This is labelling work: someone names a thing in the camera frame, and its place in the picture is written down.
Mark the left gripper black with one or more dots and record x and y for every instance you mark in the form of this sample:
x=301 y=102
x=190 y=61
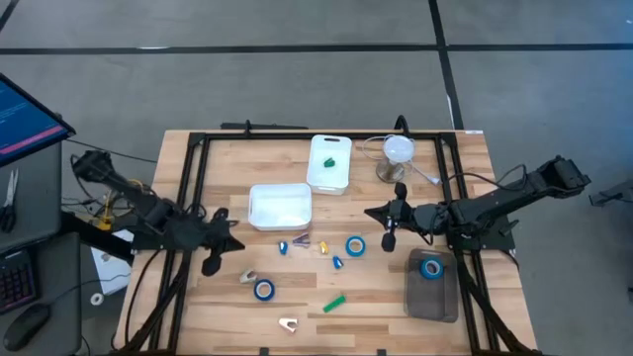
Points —
x=205 y=235

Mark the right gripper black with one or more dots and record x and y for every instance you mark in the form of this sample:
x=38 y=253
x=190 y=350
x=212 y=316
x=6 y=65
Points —
x=415 y=217

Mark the white mushroom lamp wooden base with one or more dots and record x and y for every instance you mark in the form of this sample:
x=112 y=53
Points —
x=398 y=148

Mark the small white tape roll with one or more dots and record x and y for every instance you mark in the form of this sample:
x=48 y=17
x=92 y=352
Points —
x=92 y=299

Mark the black floor stand foot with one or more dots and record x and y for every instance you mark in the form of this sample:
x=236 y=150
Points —
x=613 y=195

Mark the grey office desk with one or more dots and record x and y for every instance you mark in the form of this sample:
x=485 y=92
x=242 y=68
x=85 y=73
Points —
x=39 y=207

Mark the white paper sheet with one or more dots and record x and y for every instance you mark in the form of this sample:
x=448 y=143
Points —
x=111 y=272

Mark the long bright green stapler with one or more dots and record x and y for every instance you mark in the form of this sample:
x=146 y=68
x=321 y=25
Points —
x=334 y=304

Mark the black metal table frame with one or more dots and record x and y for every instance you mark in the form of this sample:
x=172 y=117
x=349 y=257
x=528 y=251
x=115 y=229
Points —
x=257 y=135

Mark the purple staple remover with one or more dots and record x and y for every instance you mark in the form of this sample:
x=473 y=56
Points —
x=301 y=241

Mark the white plastic storage bin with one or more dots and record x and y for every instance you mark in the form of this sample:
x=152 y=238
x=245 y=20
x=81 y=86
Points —
x=279 y=207
x=341 y=178

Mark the pink staple remover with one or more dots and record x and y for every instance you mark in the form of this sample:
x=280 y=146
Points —
x=286 y=324

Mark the grey translucent plastic tray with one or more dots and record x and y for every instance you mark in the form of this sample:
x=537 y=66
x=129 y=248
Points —
x=430 y=301

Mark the dark green mini stapler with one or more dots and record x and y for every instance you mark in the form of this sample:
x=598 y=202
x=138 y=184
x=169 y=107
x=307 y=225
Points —
x=329 y=162

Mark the black computer mouse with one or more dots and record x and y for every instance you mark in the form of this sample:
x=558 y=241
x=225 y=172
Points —
x=25 y=326

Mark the blue masking tape roll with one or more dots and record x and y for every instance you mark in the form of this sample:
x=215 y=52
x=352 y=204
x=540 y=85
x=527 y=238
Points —
x=347 y=246
x=256 y=290
x=423 y=268

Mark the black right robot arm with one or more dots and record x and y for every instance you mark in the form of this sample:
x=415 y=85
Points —
x=494 y=203

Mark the black computer keyboard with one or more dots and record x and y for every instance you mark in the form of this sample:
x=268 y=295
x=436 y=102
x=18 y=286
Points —
x=15 y=282

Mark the yellow clamp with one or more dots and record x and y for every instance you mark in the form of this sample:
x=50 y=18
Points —
x=105 y=220

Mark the computer monitor blue screen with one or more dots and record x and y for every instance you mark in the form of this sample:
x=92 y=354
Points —
x=25 y=123

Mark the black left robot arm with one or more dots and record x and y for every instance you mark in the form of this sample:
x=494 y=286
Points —
x=148 y=207

